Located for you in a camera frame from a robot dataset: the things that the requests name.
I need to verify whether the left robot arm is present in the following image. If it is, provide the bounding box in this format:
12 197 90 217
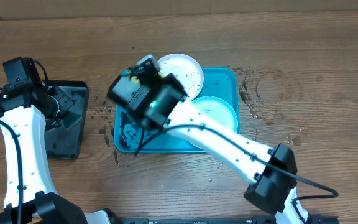
0 83 111 224

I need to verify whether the teal plastic tray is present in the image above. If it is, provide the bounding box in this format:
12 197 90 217
111 67 241 154

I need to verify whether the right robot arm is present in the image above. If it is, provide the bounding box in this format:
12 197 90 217
121 55 312 223

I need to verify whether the white dirty plate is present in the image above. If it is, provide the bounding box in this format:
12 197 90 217
158 54 204 100

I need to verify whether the yellow plate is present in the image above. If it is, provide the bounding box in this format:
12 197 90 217
122 70 166 86

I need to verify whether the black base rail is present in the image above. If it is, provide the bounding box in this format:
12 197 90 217
104 215 340 224

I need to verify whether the black water tray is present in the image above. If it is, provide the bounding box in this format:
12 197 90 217
45 80 89 160

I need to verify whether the light blue dirty plate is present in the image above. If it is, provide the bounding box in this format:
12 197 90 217
191 95 239 150

